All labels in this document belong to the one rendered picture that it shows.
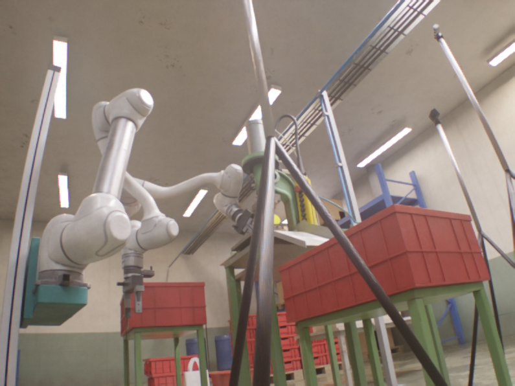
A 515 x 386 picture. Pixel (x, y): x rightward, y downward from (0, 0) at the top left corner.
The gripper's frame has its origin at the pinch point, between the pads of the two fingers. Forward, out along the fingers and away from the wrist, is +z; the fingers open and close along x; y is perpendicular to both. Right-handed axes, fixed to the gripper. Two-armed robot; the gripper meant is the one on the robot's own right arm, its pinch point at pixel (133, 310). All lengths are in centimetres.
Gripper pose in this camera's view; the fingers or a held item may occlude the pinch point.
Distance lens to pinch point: 149.3
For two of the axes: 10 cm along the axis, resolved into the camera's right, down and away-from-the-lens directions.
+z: 1.2, 9.0, -4.1
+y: -7.9, -1.6, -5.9
